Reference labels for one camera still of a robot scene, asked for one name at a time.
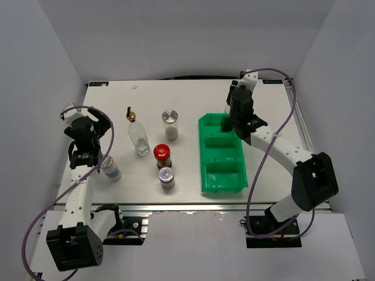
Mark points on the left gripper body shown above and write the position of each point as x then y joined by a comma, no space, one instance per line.
98,127

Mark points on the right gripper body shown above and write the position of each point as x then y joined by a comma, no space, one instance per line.
233,118

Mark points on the clear oil bottle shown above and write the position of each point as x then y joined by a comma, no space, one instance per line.
137,134

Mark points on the dark sauce glass bottle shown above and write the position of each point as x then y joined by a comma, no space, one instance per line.
226,123

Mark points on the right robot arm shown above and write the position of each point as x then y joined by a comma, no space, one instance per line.
278,148

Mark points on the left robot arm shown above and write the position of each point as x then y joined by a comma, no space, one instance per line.
77,242

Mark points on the right table logo sticker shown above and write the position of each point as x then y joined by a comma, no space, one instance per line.
272,81

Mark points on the table logo sticker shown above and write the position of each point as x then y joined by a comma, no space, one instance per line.
272,81
98,84

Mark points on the left table logo sticker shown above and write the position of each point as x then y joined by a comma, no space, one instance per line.
98,84

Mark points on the blue label white jar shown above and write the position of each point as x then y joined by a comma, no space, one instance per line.
110,169

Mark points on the green divided bin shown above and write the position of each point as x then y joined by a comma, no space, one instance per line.
222,164

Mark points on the silver lid spice jar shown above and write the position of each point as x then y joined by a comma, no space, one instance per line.
170,122

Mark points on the red lid sauce jar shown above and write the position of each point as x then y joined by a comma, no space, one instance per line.
162,154

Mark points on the small silver lid jar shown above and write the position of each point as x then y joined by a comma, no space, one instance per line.
166,178

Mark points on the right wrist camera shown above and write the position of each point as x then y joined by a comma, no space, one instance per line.
248,80

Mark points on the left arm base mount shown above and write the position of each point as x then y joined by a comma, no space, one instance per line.
135,227

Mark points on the right aluminium rail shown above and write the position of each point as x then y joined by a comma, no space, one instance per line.
304,131

